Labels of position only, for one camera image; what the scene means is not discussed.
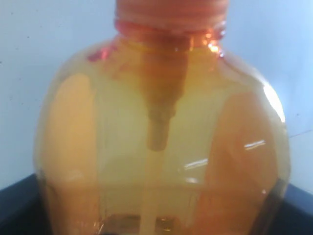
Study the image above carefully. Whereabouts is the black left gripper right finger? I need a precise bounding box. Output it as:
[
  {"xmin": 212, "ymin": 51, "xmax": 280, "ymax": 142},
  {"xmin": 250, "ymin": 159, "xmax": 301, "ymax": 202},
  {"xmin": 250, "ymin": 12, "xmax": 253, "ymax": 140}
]
[{"xmin": 254, "ymin": 181, "xmax": 313, "ymax": 235}]

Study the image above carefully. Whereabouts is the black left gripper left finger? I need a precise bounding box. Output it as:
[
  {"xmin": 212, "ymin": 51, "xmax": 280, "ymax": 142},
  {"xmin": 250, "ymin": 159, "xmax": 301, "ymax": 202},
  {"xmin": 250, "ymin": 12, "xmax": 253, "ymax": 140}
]
[{"xmin": 0, "ymin": 174, "xmax": 51, "ymax": 235}]

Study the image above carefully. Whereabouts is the orange dish soap pump bottle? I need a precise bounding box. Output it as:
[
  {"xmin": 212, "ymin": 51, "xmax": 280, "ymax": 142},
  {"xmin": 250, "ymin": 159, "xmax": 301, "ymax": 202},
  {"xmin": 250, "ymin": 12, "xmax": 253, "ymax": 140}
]
[{"xmin": 34, "ymin": 0, "xmax": 290, "ymax": 235}]

